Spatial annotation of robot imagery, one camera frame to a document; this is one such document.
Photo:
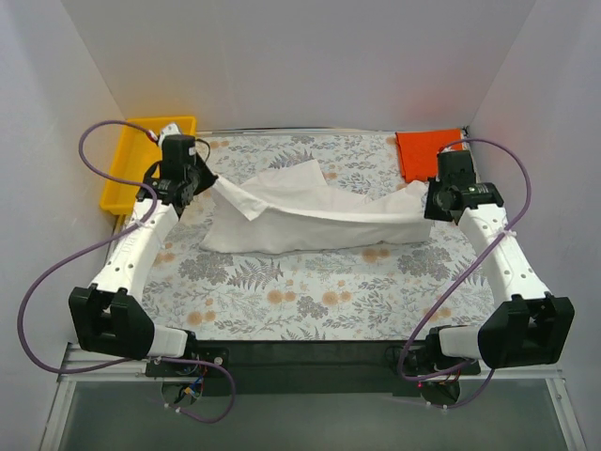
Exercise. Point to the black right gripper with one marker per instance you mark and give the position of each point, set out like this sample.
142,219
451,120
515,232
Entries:
431,202

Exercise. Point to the white t-shirt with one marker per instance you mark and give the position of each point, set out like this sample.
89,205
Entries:
295,209

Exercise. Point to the floral patterned table mat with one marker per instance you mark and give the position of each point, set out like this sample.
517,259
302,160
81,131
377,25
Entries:
381,291

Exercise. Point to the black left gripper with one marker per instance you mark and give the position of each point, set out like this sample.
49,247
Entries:
203,174

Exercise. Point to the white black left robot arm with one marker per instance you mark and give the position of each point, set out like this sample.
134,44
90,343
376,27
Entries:
108,316

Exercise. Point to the yellow plastic tray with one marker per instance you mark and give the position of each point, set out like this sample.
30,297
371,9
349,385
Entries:
133,156

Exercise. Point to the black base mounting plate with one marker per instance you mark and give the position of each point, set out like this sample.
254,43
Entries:
301,367

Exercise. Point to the folded orange t-shirt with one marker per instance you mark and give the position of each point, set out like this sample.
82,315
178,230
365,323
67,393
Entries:
417,152

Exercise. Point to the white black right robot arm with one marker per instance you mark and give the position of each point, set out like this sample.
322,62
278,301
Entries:
529,325

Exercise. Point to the aluminium frame rail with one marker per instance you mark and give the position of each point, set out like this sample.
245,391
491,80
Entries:
102,405

